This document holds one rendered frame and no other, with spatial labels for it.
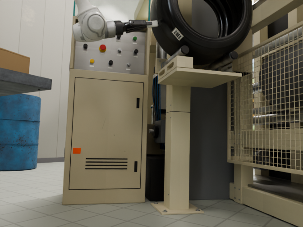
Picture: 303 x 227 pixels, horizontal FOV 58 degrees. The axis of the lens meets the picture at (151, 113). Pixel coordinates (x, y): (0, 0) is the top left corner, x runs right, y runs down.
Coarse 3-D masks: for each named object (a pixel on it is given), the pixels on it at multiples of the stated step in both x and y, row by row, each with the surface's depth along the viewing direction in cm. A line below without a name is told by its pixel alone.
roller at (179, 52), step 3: (183, 45) 140; (180, 48) 140; (183, 48) 139; (186, 48) 140; (177, 51) 145; (180, 51) 140; (183, 51) 139; (186, 51) 139; (174, 54) 149; (177, 54) 145; (180, 54) 142; (183, 54) 141; (171, 57) 154; (174, 57) 149; (168, 60) 159; (165, 63) 165; (162, 66) 171
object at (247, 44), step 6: (246, 36) 184; (246, 42) 184; (240, 48) 182; (246, 48) 183; (246, 54) 183; (234, 60) 180; (246, 60) 182; (222, 66) 199; (228, 66) 188; (234, 66) 180; (246, 66) 182; (234, 72) 201; (246, 72) 182
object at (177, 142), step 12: (180, 0) 182; (168, 96) 182; (180, 96) 176; (168, 108) 181; (180, 108) 175; (168, 120) 179; (180, 120) 175; (168, 132) 178; (180, 132) 174; (168, 144) 177; (180, 144) 173; (168, 156) 175; (180, 156) 173; (168, 168) 174; (180, 168) 172; (168, 180) 173; (180, 180) 171; (168, 192) 172; (180, 192) 171; (168, 204) 170; (180, 204) 170
